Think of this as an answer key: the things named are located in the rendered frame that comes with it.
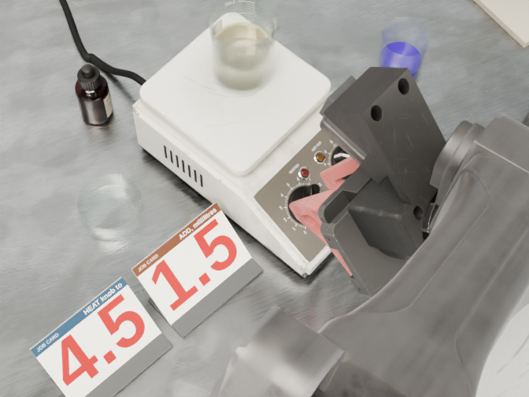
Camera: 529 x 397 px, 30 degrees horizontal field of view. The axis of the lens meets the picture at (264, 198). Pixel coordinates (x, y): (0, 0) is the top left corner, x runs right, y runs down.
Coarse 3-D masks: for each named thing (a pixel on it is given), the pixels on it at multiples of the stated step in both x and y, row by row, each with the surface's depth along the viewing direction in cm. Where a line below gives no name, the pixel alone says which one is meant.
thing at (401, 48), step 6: (396, 42) 92; (402, 42) 92; (390, 48) 92; (396, 48) 92; (402, 48) 92; (408, 48) 92; (414, 48) 92; (402, 54) 91; (408, 54) 92; (414, 54) 92
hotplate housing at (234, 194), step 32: (160, 128) 82; (320, 128) 83; (160, 160) 87; (192, 160) 81; (288, 160) 81; (224, 192) 81; (256, 192) 80; (256, 224) 81; (288, 256) 81; (320, 256) 82
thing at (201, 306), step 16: (208, 208) 82; (240, 240) 83; (224, 272) 83; (240, 272) 83; (256, 272) 83; (208, 288) 82; (224, 288) 82; (240, 288) 82; (160, 304) 80; (192, 304) 82; (208, 304) 82; (176, 320) 81; (192, 320) 81
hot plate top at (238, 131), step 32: (192, 64) 83; (288, 64) 83; (160, 96) 81; (192, 96) 81; (224, 96) 81; (256, 96) 81; (288, 96) 82; (320, 96) 82; (192, 128) 80; (224, 128) 80; (256, 128) 80; (288, 128) 80; (224, 160) 79; (256, 160) 79
